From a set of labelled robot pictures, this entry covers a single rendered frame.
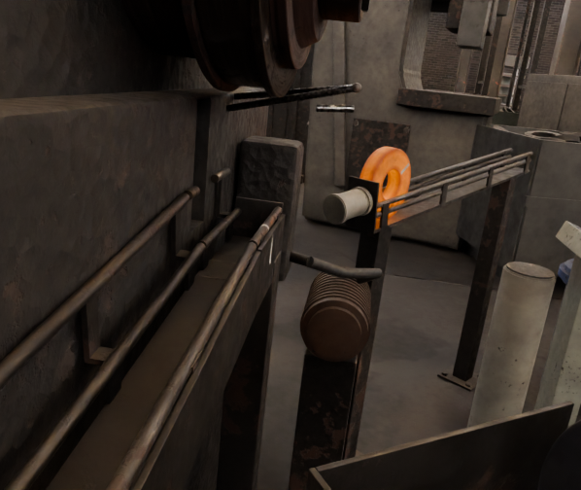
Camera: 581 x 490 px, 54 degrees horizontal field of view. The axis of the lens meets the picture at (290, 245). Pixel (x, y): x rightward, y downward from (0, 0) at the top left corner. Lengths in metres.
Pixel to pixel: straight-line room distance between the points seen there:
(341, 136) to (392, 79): 0.43
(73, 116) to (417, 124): 3.00
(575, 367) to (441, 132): 2.00
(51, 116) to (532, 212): 2.54
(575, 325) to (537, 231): 1.35
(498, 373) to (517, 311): 0.17
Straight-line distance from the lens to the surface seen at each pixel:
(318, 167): 3.53
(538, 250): 2.89
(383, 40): 3.41
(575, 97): 4.86
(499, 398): 1.54
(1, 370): 0.39
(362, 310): 1.04
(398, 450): 0.34
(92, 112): 0.47
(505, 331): 1.47
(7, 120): 0.38
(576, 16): 9.68
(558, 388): 1.61
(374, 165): 1.17
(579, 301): 1.53
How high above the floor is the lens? 0.91
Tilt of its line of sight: 17 degrees down
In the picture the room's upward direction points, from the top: 6 degrees clockwise
